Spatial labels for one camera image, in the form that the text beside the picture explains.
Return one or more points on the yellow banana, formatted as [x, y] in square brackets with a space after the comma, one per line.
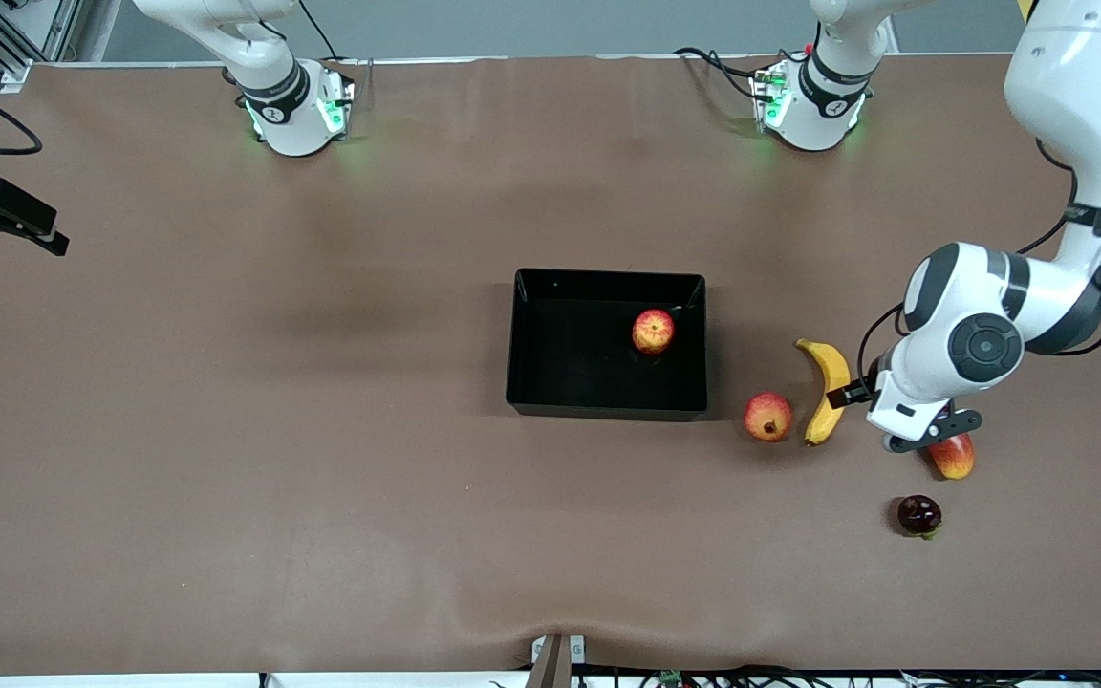
[818, 425]

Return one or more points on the red yellow apple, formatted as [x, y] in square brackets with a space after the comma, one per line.
[654, 331]

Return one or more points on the black plastic box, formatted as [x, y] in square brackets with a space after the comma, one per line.
[570, 382]

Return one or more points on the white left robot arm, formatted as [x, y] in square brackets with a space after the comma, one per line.
[1076, 86]

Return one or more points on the red yellow mango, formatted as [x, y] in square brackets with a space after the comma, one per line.
[957, 459]

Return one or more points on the dark purple mangosteen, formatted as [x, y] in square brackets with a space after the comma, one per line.
[918, 514]

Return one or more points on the red pomegranate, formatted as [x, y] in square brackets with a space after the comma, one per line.
[767, 417]

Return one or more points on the brown table mat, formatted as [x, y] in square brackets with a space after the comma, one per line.
[226, 478]

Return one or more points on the small green circuit board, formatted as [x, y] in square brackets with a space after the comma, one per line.
[671, 677]

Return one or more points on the aluminium frame profile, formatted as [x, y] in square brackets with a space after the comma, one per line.
[15, 69]

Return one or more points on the grey metal camera bracket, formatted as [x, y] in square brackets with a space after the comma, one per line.
[555, 664]

